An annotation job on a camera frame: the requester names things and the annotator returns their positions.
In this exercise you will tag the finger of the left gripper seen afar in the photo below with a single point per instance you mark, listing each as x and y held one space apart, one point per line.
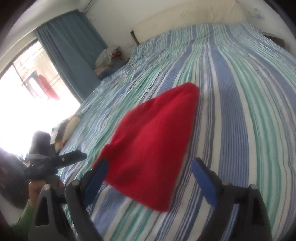
72 158

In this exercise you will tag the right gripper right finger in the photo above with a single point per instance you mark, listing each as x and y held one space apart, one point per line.
208 181

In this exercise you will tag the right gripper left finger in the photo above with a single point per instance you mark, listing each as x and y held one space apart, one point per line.
92 181

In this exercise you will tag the red knitted sweater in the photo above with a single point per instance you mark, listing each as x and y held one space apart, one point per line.
147 149

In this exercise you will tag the green left sleeve forearm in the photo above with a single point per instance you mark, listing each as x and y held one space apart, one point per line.
21 228

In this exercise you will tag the pile of clothes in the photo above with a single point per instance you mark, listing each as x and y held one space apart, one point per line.
108 62

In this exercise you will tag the person's left hand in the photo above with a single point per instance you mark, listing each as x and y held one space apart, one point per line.
34 190

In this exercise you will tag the striped bed cover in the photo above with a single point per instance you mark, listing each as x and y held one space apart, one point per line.
223 93

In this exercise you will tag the red garment hanging outside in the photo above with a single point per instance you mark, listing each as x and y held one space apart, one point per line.
47 89

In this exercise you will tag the blue curtain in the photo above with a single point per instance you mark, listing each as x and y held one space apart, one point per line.
73 45

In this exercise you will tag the cream headboard cushion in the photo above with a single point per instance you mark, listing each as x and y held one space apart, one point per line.
193 13

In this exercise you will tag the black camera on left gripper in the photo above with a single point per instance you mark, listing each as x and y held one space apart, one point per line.
41 146

